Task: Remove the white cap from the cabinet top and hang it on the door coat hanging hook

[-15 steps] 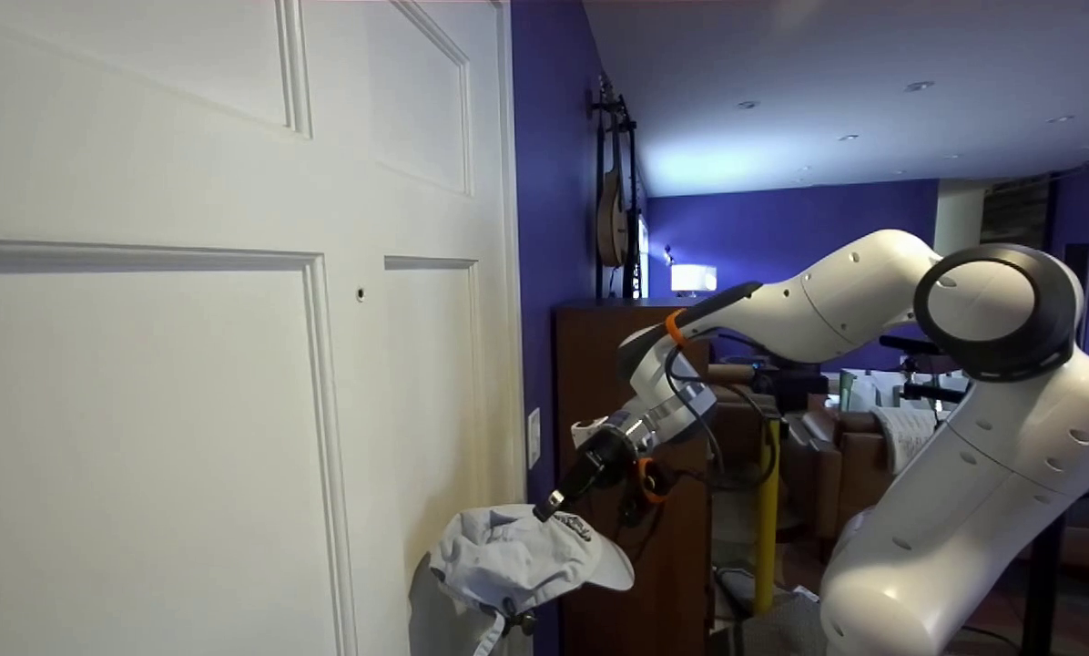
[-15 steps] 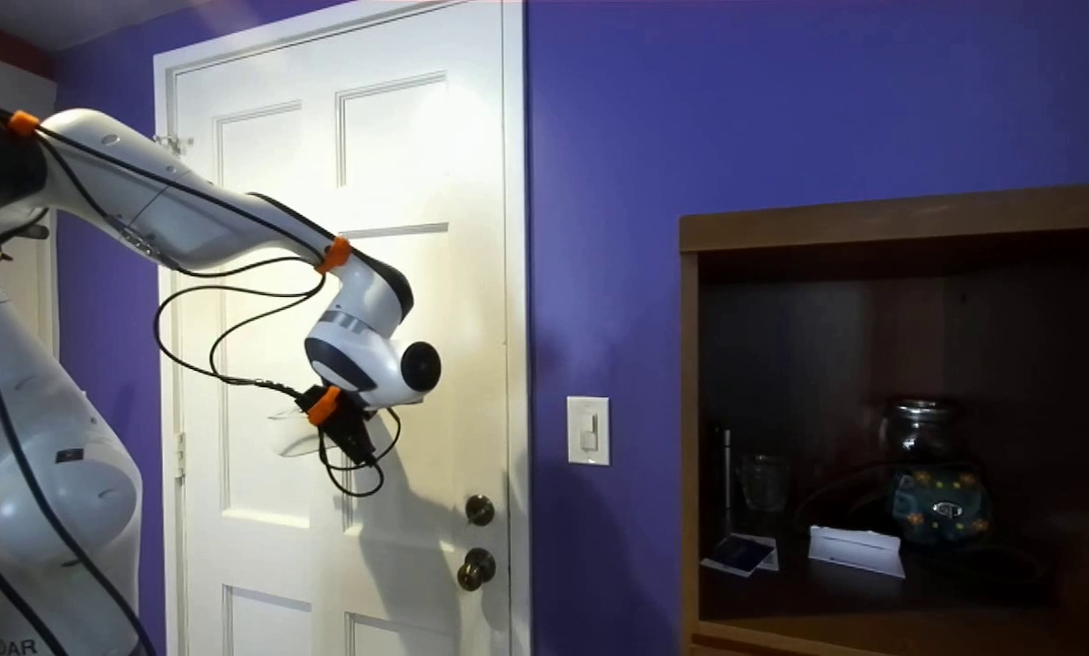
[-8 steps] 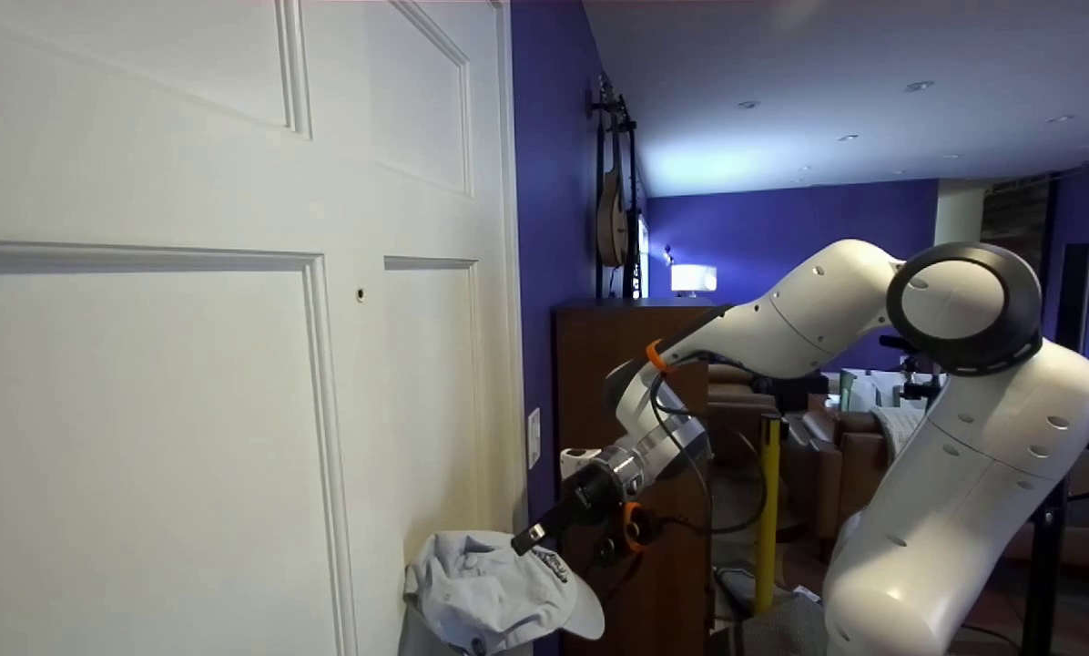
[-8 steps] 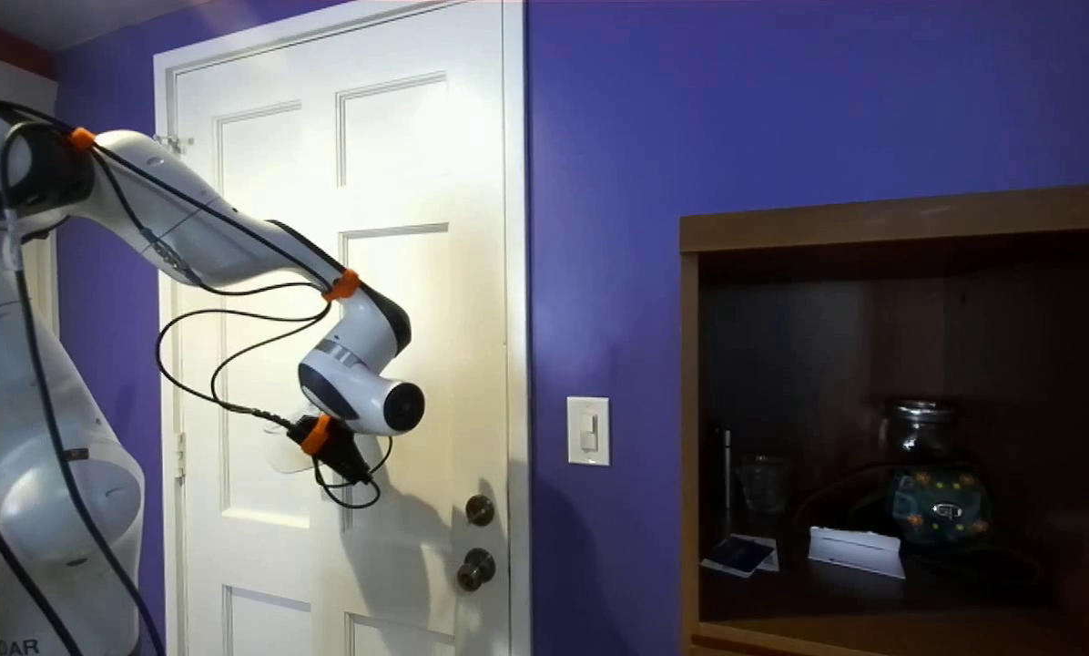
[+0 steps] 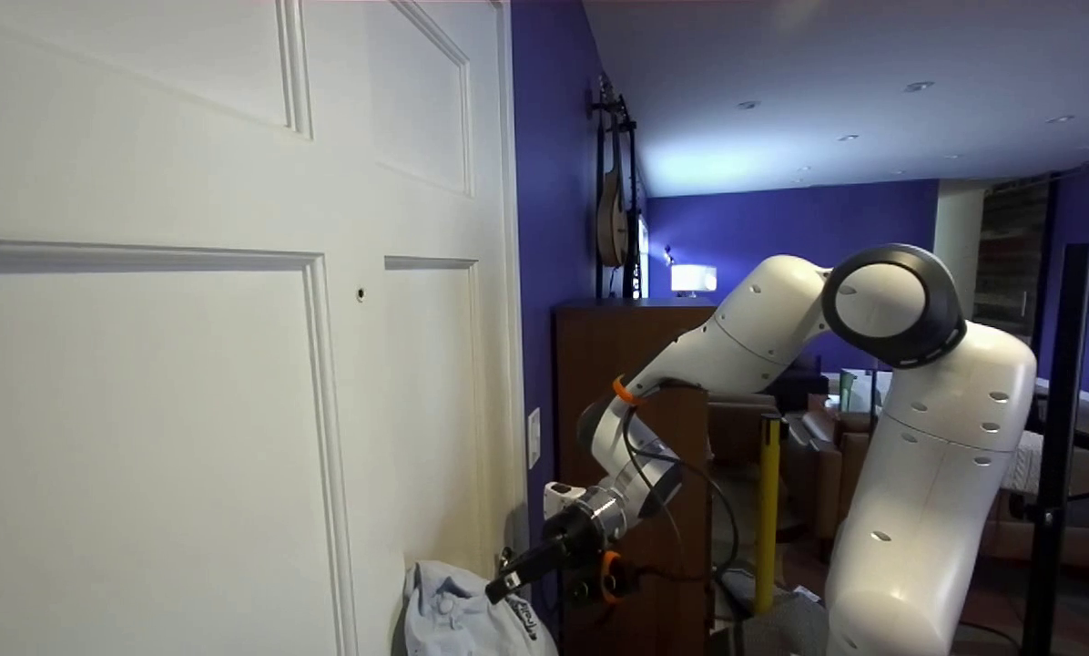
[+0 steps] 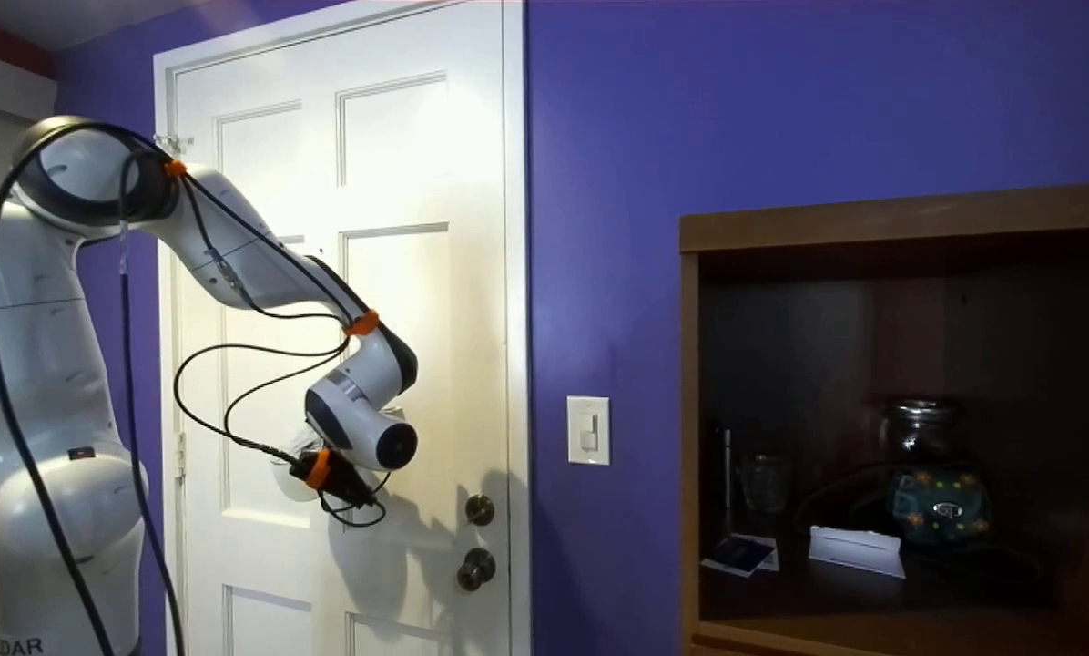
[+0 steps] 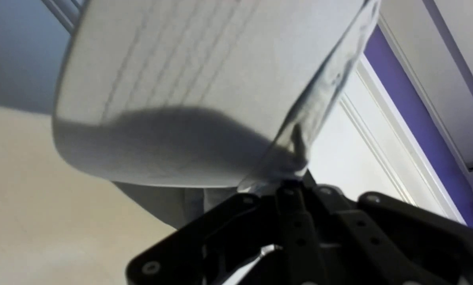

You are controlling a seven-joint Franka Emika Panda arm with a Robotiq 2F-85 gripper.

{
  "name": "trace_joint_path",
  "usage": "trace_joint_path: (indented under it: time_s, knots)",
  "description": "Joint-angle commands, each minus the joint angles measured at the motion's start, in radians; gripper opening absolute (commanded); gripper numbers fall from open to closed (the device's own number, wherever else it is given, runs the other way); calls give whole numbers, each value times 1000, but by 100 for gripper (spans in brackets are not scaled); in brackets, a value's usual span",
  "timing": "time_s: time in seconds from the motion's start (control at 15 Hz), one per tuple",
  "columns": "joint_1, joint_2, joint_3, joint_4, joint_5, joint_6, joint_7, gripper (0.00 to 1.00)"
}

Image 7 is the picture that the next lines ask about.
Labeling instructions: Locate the white panel door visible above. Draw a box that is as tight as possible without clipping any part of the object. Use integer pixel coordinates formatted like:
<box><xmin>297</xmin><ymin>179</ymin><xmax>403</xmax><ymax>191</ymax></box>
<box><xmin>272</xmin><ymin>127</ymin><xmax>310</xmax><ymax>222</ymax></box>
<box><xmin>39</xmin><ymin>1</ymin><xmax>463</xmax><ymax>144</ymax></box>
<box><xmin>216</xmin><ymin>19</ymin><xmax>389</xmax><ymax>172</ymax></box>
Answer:
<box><xmin>303</xmin><ymin>49</ymin><xmax>468</xmax><ymax>226</ymax></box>

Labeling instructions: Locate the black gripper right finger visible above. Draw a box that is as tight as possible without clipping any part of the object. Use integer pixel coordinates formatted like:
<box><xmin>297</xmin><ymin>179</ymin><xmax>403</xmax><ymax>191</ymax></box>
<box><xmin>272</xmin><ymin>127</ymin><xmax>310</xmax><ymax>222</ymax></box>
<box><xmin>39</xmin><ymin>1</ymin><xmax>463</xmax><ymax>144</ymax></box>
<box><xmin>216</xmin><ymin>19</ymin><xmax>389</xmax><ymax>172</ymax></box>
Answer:
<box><xmin>300</xmin><ymin>172</ymin><xmax>473</xmax><ymax>285</ymax></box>

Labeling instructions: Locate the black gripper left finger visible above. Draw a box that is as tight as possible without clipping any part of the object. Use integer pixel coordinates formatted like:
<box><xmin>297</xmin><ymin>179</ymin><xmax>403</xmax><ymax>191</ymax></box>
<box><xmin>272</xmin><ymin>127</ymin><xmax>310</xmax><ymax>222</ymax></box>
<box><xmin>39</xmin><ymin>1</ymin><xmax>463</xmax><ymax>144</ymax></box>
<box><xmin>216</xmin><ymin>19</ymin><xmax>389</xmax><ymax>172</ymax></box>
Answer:
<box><xmin>125</xmin><ymin>180</ymin><xmax>319</xmax><ymax>285</ymax></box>

